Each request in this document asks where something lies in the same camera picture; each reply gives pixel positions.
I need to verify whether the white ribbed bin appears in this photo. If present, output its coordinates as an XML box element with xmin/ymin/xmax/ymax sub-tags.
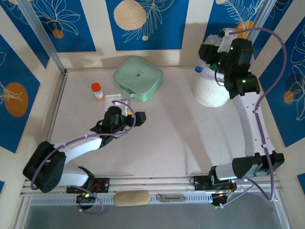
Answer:
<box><xmin>193</xmin><ymin>34</ymin><xmax>255</xmax><ymax>108</ymax></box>

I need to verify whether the blue cap water bottle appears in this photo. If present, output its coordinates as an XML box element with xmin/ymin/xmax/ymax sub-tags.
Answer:
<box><xmin>194</xmin><ymin>59</ymin><xmax>210</xmax><ymax>73</ymax></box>

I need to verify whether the white gauze packet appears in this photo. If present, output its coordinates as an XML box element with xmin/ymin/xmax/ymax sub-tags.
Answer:
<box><xmin>104</xmin><ymin>94</ymin><xmax>122</xmax><ymax>112</ymax></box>

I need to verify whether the orange cap pill bottle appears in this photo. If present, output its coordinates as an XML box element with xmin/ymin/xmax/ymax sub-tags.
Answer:
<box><xmin>91</xmin><ymin>82</ymin><xmax>104</xmax><ymax>101</ymax></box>

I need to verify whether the mint green zip pouch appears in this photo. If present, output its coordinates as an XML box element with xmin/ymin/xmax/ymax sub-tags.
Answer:
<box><xmin>112</xmin><ymin>56</ymin><xmax>164</xmax><ymax>103</ymax></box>

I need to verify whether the tan foam roll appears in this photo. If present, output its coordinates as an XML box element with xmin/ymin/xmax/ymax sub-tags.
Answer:
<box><xmin>113</xmin><ymin>190</ymin><xmax>151</xmax><ymax>207</ymax></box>

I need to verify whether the controller board with LED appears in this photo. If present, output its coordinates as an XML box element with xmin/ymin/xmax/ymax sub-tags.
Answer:
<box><xmin>75</xmin><ymin>190</ymin><xmax>96</xmax><ymax>211</ymax></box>
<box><xmin>211</xmin><ymin>190</ymin><xmax>234</xmax><ymax>208</ymax></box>

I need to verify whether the slotted metal strip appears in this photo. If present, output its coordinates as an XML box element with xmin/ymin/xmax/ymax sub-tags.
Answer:
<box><xmin>30</xmin><ymin>194</ymin><xmax>216</xmax><ymax>206</ymax></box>

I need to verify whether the black wire loop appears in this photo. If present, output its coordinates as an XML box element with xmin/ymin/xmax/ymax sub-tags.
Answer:
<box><xmin>89</xmin><ymin>119</ymin><xmax>105</xmax><ymax>134</ymax></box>
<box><xmin>214</xmin><ymin>69</ymin><xmax>226</xmax><ymax>87</ymax></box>

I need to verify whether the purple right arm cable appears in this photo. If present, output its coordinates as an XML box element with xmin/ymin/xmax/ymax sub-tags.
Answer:
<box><xmin>232</xmin><ymin>27</ymin><xmax>286</xmax><ymax>210</ymax></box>

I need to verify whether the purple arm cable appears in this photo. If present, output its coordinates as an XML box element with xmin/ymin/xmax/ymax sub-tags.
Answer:
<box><xmin>30</xmin><ymin>100</ymin><xmax>137</xmax><ymax>215</ymax></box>
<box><xmin>232</xmin><ymin>27</ymin><xmax>286</xmax><ymax>210</ymax></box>

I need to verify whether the aluminium frame post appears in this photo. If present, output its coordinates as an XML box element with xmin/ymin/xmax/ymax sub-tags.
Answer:
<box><xmin>18</xmin><ymin>0</ymin><xmax>67</xmax><ymax>73</ymax></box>
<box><xmin>244</xmin><ymin>0</ymin><xmax>272</xmax><ymax>48</ymax></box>

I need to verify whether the blue floral wall panel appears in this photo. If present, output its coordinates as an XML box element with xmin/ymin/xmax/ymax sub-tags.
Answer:
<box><xmin>106</xmin><ymin>0</ymin><xmax>189</xmax><ymax>52</ymax></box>
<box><xmin>0</xmin><ymin>4</ymin><xmax>50</xmax><ymax>69</ymax></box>
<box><xmin>30</xmin><ymin>0</ymin><xmax>97</xmax><ymax>53</ymax></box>
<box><xmin>0</xmin><ymin>33</ymin><xmax>41</xmax><ymax>154</ymax></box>
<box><xmin>259</xmin><ymin>16</ymin><xmax>305</xmax><ymax>148</ymax></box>
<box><xmin>203</xmin><ymin>0</ymin><xmax>265</xmax><ymax>46</ymax></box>

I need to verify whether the aluminium side rail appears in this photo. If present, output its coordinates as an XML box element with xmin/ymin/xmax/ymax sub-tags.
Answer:
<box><xmin>46</xmin><ymin>71</ymin><xmax>69</xmax><ymax>146</ymax></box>

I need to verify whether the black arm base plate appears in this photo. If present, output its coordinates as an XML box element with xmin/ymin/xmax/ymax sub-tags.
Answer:
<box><xmin>192</xmin><ymin>175</ymin><xmax>238</xmax><ymax>192</ymax></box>
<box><xmin>65</xmin><ymin>177</ymin><xmax>111</xmax><ymax>194</ymax></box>

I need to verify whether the long aluminium base rail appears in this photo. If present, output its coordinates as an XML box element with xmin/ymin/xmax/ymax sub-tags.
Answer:
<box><xmin>20</xmin><ymin>175</ymin><xmax>283</xmax><ymax>196</ymax></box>

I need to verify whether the flat metal bracket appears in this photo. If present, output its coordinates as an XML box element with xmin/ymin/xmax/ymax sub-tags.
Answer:
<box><xmin>155</xmin><ymin>193</ymin><xmax>187</xmax><ymax>203</ymax></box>

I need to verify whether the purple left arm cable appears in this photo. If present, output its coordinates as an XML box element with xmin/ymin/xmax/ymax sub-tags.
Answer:
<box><xmin>30</xmin><ymin>100</ymin><xmax>137</xmax><ymax>215</ymax></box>

